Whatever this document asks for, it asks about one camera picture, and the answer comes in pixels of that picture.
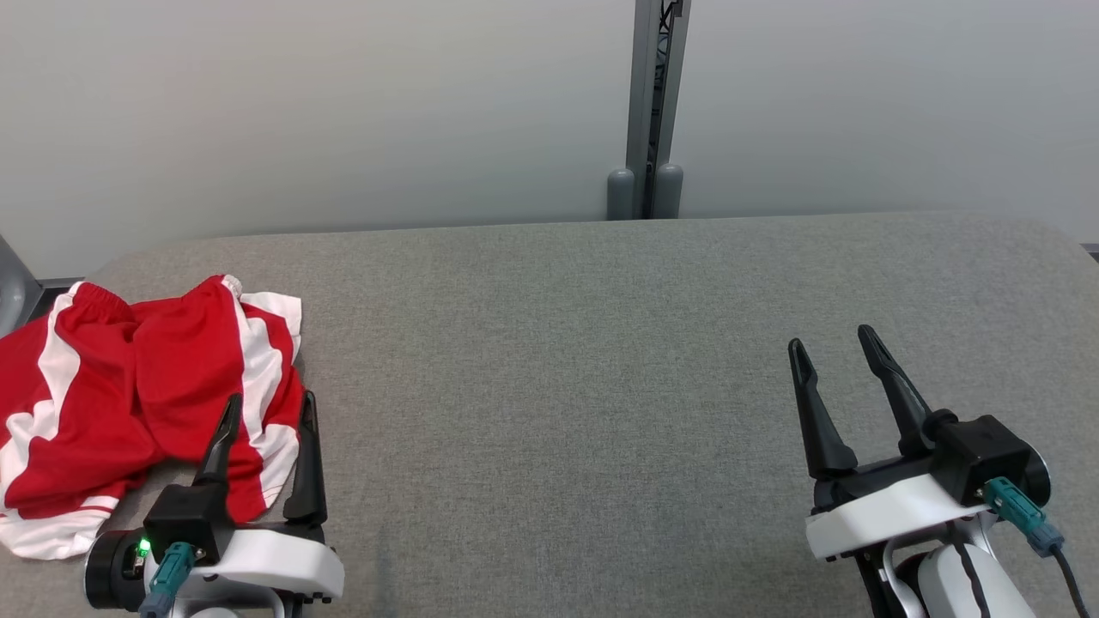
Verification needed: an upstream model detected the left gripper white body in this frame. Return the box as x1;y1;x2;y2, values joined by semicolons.
84;525;346;609

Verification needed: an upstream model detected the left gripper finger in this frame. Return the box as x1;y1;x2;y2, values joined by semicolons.
194;393;244;487
282;391;330;527

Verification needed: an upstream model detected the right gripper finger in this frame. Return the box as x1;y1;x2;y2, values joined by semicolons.
857;324;937;457
788;338;859;482

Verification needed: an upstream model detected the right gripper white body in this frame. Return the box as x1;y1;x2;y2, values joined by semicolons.
805;453;990;564

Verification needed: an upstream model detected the red shorts white stripe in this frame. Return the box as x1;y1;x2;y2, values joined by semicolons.
0;275;307;526

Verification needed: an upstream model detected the left camera teal-plug cable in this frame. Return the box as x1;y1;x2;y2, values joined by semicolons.
137;541;197;618

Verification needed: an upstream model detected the camera teal-plug cable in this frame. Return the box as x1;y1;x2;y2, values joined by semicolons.
983;477;1096;618
137;541;197;618

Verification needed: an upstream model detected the right camera teal-plug cable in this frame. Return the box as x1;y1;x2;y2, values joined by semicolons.
983;477;1096;618

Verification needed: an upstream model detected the grey rounded post foot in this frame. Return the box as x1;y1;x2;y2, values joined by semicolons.
607;167;636;221
654;163;685;219

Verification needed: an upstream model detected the grey metal partition post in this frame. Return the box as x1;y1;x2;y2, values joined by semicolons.
625;0;692;220

